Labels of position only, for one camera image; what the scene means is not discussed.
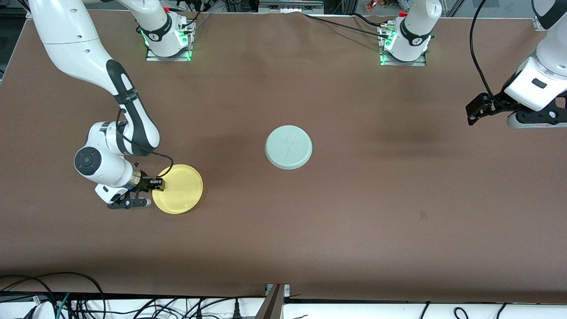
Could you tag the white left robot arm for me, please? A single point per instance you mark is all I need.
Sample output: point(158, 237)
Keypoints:
point(414, 31)

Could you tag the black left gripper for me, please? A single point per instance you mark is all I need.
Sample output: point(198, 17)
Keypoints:
point(496, 103)

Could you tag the aluminium frame rail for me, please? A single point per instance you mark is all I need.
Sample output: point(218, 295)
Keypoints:
point(290, 5)

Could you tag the yellow round plate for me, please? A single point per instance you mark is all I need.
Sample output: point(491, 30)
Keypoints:
point(181, 190)

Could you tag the pale green round plate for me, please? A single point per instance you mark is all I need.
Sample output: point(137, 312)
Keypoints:
point(289, 147)

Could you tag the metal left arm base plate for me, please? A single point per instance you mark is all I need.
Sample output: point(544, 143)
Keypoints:
point(421, 63)

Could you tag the aluminium profile beam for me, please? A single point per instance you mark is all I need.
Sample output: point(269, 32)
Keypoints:
point(272, 303)

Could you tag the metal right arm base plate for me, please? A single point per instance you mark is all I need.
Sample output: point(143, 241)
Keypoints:
point(168, 57)

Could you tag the brown table cover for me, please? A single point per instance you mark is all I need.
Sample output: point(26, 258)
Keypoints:
point(283, 230)

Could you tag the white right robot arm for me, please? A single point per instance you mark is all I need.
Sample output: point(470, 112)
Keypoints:
point(75, 44)

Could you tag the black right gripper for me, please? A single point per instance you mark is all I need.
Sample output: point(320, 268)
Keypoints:
point(145, 180)

